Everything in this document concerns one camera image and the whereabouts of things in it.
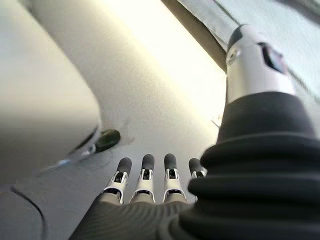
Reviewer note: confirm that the right robot hand dark palm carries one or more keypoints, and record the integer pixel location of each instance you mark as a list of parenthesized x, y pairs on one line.
[(250, 187)]

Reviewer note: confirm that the white curved appliance body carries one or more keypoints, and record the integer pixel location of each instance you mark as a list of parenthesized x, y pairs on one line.
[(37, 100)]

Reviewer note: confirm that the brown bed frame edge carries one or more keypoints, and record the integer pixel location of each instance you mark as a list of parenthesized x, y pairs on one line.
[(197, 30)]

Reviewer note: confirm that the dark robot foot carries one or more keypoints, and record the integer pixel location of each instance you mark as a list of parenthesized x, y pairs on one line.
[(108, 139)]

